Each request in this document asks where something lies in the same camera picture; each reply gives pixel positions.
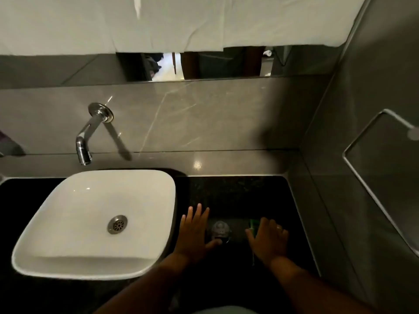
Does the green toothbrush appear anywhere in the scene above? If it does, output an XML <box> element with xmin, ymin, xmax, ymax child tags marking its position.
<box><xmin>249</xmin><ymin>219</ymin><xmax>260</xmax><ymax>266</ymax></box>

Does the clear glass cup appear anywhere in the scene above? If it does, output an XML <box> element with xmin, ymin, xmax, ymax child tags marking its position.
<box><xmin>210</xmin><ymin>220</ymin><xmax>232</xmax><ymax>244</ymax></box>

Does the person's right forearm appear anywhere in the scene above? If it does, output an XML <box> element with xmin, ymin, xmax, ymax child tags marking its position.
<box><xmin>267</xmin><ymin>255</ymin><xmax>377</xmax><ymax>314</ymax></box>

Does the person's left hand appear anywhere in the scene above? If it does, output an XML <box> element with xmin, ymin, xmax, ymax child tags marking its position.
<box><xmin>173</xmin><ymin>203</ymin><xmax>222</xmax><ymax>265</ymax></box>

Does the person's right hand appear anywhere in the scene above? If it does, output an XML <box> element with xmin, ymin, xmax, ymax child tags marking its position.
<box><xmin>245</xmin><ymin>217</ymin><xmax>289</xmax><ymax>267</ymax></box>

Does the white sheet over mirror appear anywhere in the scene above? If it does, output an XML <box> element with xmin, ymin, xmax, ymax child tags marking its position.
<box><xmin>0</xmin><ymin>0</ymin><xmax>368</xmax><ymax>56</ymax></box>

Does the person's left forearm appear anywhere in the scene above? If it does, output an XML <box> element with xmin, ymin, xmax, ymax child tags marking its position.
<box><xmin>94</xmin><ymin>253</ymin><xmax>197</xmax><ymax>314</ymax></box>

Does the chrome towel ring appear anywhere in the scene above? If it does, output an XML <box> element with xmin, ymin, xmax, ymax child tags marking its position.
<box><xmin>342</xmin><ymin>108</ymin><xmax>419</xmax><ymax>258</ymax></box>

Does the chrome sink drain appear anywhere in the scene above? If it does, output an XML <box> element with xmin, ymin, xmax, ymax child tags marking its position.
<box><xmin>107</xmin><ymin>215</ymin><xmax>128</xmax><ymax>235</ymax></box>

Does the white ceramic sink basin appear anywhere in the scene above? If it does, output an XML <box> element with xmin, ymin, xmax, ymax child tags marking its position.
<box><xmin>11</xmin><ymin>169</ymin><xmax>177</xmax><ymax>281</ymax></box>

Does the wall mirror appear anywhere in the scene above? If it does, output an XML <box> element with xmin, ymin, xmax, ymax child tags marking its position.
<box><xmin>116</xmin><ymin>45</ymin><xmax>345</xmax><ymax>83</ymax></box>

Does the chrome wall faucet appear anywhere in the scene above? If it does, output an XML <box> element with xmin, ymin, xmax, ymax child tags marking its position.
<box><xmin>75</xmin><ymin>102</ymin><xmax>114</xmax><ymax>166</ymax></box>

